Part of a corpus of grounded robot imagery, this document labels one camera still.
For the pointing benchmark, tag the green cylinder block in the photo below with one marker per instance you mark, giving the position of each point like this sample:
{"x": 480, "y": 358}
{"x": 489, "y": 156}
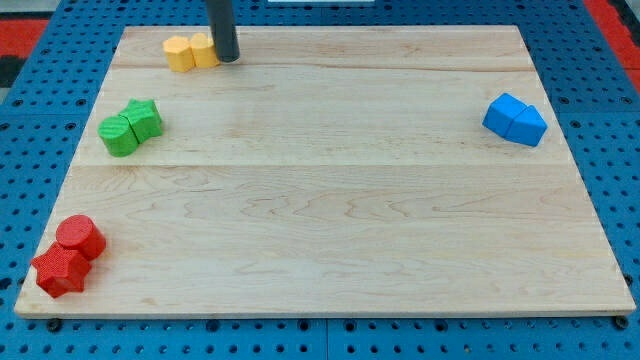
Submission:
{"x": 117, "y": 136}

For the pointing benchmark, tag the yellow heart block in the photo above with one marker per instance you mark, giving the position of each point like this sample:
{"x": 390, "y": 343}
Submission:
{"x": 203, "y": 50}

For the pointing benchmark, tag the red cylinder block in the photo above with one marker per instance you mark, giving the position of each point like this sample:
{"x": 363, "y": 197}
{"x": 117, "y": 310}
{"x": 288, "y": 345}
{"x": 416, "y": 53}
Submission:
{"x": 79, "y": 232}

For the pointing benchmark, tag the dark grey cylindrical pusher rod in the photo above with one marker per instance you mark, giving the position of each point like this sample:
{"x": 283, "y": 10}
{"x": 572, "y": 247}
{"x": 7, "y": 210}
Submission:
{"x": 223, "y": 29}

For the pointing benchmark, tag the red star block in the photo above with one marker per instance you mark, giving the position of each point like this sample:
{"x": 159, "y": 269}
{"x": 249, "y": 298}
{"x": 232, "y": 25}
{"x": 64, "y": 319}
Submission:
{"x": 60, "y": 270}

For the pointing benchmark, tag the yellow hexagon block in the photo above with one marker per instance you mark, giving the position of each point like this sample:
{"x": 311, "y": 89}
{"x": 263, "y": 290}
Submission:
{"x": 178, "y": 53}

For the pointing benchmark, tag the green star block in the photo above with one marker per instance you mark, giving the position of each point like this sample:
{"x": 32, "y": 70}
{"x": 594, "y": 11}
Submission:
{"x": 144, "y": 119}

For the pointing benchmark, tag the blue cube block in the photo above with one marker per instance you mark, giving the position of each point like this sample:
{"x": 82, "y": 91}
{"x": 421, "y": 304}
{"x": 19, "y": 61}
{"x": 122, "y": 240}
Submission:
{"x": 501, "y": 113}

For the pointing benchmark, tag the light wooden board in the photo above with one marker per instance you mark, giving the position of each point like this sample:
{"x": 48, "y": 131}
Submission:
{"x": 333, "y": 172}

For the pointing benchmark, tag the blue pentagon block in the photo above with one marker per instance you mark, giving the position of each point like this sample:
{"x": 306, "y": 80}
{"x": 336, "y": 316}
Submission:
{"x": 527, "y": 128}

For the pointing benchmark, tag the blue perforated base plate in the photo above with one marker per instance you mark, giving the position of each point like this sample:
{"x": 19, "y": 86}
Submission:
{"x": 43, "y": 115}

